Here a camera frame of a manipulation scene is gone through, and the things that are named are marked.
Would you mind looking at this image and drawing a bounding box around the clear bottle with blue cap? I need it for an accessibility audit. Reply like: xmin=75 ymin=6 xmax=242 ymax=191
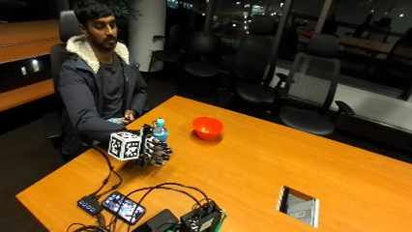
xmin=150 ymin=118 xmax=169 ymax=167

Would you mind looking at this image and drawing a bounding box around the white marker cube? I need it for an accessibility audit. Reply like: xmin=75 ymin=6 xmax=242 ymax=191
xmin=106 ymin=130 xmax=142 ymax=161

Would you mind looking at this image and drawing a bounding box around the orange plastic bowl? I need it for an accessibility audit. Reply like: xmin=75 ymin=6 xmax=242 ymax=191
xmin=191 ymin=115 xmax=225 ymax=141

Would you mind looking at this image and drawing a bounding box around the smartphone with lit screen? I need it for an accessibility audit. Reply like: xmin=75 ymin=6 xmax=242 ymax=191
xmin=101 ymin=191 xmax=146 ymax=225

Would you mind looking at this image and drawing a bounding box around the black power adapter box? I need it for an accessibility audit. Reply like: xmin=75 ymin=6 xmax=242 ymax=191
xmin=131 ymin=208 xmax=179 ymax=232

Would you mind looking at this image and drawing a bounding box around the black electronics box with green board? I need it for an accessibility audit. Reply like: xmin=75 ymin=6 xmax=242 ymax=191
xmin=177 ymin=200 xmax=227 ymax=232

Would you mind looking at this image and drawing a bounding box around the blue USB hub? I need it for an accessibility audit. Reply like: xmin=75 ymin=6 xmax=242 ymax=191
xmin=75 ymin=196 xmax=103 ymax=216

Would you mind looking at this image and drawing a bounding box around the the person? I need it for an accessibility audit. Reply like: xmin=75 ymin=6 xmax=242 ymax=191
xmin=55 ymin=0 xmax=149 ymax=160

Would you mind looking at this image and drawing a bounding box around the black high-back office chair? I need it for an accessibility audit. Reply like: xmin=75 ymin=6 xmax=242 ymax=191
xmin=233 ymin=14 xmax=281 ymax=107

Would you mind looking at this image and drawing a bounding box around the white pillar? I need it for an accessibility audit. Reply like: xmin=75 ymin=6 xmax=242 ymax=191
xmin=127 ymin=0 xmax=167 ymax=73

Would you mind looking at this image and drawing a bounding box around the grey mesh office chair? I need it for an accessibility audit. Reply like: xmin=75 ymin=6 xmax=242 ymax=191
xmin=274 ymin=33 xmax=355 ymax=137

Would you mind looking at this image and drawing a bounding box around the black looped cable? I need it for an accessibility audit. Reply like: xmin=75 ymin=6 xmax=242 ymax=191
xmin=111 ymin=182 xmax=215 ymax=226

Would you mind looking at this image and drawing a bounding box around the table cable port hatch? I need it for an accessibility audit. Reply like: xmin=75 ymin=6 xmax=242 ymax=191
xmin=275 ymin=185 xmax=319 ymax=229

